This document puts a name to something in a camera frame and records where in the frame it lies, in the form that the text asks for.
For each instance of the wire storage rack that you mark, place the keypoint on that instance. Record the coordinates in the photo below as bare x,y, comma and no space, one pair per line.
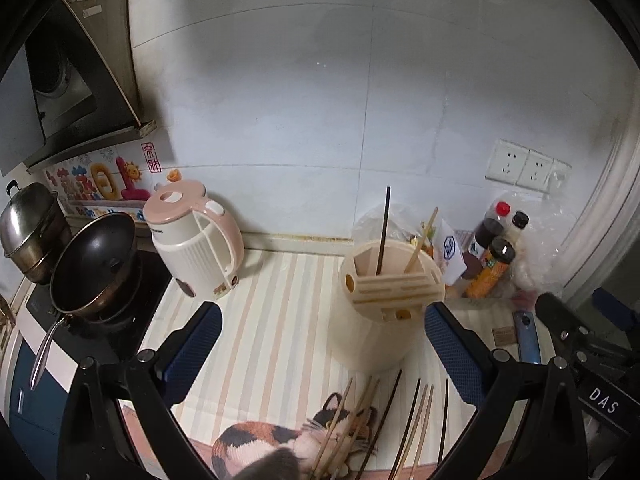
458,288

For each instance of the clear plastic bag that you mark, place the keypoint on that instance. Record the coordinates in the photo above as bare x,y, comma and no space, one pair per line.
536,268

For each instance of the range hood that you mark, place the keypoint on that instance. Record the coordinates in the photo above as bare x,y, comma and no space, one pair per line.
67,80

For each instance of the brown card label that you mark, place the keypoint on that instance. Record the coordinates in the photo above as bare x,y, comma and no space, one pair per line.
504,336

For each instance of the white blue snack packet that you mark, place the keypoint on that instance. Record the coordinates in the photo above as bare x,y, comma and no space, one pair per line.
448,255

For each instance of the white wall socket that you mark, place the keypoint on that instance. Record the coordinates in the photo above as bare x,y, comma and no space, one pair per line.
506,162
535,172

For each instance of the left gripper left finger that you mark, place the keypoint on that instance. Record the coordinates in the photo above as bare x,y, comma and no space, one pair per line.
182,355

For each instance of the black frying pan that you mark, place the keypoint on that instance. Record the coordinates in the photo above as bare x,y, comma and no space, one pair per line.
91,270

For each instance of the beige utensil holder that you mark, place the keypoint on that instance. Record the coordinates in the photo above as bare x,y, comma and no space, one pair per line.
377,309

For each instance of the dark brown chopstick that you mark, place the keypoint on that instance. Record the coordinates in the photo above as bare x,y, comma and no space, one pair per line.
381,246
443,426
379,428
405,424

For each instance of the black induction cooktop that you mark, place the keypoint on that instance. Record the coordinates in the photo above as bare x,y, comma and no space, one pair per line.
115,334

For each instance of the stainless steel pot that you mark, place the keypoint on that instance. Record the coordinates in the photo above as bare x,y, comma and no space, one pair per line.
34,230

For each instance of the black cap white bottle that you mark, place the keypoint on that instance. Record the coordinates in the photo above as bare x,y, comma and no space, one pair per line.
515,229

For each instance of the light bamboo chopstick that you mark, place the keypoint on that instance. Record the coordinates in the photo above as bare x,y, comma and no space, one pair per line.
339,426
357,420
421,241
423,430
411,427
315,471

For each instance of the blue smartphone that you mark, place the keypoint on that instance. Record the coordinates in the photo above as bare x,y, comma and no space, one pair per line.
526,334

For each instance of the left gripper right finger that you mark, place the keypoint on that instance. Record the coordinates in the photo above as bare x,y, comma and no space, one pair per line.
463,354

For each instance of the blue cabinet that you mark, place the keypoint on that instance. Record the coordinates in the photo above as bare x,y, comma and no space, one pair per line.
35,416

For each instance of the pink white electric kettle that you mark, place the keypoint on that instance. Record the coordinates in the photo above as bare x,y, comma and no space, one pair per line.
198,239

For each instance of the orange seasoning bottle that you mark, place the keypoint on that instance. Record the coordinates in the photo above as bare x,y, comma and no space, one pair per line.
496,260

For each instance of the colorful wall sticker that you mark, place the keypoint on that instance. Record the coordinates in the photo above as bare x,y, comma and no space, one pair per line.
119,178

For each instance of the red cap soy sauce bottle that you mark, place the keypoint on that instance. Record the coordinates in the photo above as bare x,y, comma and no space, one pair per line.
492,225

